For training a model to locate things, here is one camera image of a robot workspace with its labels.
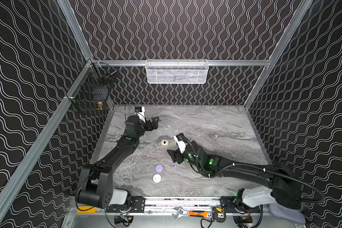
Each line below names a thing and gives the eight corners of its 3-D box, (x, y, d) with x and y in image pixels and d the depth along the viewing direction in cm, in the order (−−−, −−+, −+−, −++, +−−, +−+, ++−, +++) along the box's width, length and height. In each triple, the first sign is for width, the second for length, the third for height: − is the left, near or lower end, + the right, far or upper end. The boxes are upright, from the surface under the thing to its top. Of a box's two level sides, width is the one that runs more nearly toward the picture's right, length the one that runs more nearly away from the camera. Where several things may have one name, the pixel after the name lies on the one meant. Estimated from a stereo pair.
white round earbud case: (152, 183, 84) (151, 181, 82) (153, 174, 87) (152, 173, 86) (161, 183, 84) (161, 181, 82) (161, 174, 87) (161, 173, 86)
